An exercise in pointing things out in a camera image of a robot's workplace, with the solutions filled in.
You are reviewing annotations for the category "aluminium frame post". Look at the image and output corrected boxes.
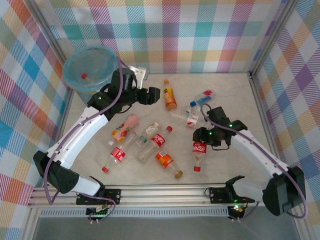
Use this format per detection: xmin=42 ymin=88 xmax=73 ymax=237
xmin=249 ymin=0 xmax=301 ymax=76
xmin=27 ymin=0 xmax=76 ymax=91

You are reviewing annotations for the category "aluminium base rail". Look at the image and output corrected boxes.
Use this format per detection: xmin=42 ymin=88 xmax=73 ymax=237
xmin=27 ymin=184 xmax=303 ymax=207

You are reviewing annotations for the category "Coca-Cola bottle red cap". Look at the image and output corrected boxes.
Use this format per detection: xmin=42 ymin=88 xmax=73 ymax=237
xmin=136 ymin=125 xmax=174 ymax=165
xmin=101 ymin=131 xmax=138 ymax=174
xmin=191 ymin=141 xmax=208 ymax=173

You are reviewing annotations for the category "checkered cloth backdrop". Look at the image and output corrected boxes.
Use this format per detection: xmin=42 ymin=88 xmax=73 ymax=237
xmin=32 ymin=0 xmax=288 ymax=75
xmin=252 ymin=0 xmax=320 ymax=240
xmin=0 ymin=0 xmax=73 ymax=240

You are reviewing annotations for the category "controller board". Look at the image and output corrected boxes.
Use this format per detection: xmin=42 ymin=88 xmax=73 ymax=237
xmin=228 ymin=204 xmax=247 ymax=216
xmin=86 ymin=206 xmax=111 ymax=218

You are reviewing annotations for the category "right controller board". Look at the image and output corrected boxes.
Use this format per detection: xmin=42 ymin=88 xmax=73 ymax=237
xmin=228 ymin=204 xmax=247 ymax=216

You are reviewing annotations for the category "pink fruit print bottle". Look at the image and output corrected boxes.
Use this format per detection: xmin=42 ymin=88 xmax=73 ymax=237
xmin=107 ymin=113 xmax=140 ymax=147

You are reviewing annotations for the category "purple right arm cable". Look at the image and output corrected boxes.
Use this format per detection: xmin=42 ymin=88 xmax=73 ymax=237
xmin=199 ymin=103 xmax=309 ymax=220

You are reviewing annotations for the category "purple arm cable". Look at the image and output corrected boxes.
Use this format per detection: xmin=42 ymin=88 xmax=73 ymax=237
xmin=199 ymin=103 xmax=309 ymax=220
xmin=43 ymin=56 xmax=131 ymax=205

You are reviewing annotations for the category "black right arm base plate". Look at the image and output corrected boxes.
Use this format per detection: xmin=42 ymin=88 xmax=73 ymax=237
xmin=208 ymin=186 xmax=256 ymax=204

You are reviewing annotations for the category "left controller board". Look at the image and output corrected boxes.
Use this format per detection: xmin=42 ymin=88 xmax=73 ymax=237
xmin=86 ymin=206 xmax=111 ymax=218

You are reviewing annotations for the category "translucent blue plastic bin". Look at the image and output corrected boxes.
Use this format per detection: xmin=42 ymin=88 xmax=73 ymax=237
xmin=62 ymin=46 xmax=119 ymax=100

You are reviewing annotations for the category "clear bottle blue cap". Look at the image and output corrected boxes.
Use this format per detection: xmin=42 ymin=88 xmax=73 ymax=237
xmin=189 ymin=96 xmax=213 ymax=107

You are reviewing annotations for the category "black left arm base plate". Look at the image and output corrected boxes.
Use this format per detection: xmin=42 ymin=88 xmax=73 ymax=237
xmin=75 ymin=188 xmax=122 ymax=206

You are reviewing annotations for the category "clear bottle red cap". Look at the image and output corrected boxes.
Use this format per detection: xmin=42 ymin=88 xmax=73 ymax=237
xmin=81 ymin=72 xmax=97 ymax=85

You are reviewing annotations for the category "clear ridged bottle white label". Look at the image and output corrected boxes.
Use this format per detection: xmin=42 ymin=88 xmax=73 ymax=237
xmin=169 ymin=109 xmax=201 ymax=129

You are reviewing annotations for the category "orange juice bottle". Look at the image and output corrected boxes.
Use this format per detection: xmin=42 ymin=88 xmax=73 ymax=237
xmin=163 ymin=79 xmax=178 ymax=111

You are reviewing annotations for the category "grey slotted cable duct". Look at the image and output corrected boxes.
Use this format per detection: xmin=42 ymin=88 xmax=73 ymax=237
xmin=39 ymin=208 xmax=231 ymax=218

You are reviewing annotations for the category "orange label bottle gold cap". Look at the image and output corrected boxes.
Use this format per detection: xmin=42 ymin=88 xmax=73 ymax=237
xmin=154 ymin=149 xmax=184 ymax=180

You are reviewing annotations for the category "aluminium side rail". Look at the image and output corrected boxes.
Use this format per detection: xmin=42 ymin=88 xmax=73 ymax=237
xmin=248 ymin=72 xmax=287 ymax=186

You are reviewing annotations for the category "thin black gripper wire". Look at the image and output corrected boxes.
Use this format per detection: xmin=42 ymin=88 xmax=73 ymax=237
xmin=211 ymin=139 xmax=232 ymax=151

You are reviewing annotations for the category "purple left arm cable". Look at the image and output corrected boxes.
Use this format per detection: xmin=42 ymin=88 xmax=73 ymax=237
xmin=43 ymin=56 xmax=131 ymax=205

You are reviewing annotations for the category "tea bottle white label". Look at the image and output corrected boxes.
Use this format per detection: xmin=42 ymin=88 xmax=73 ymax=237
xmin=134 ymin=121 xmax=161 ymax=149

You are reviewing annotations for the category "clear bottle red label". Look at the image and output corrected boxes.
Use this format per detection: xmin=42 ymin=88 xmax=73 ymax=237
xmin=195 ymin=89 xmax=216 ymax=100

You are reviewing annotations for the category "clear bottle white cap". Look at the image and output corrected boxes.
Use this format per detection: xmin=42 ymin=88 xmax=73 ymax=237
xmin=184 ymin=104 xmax=203 ymax=115

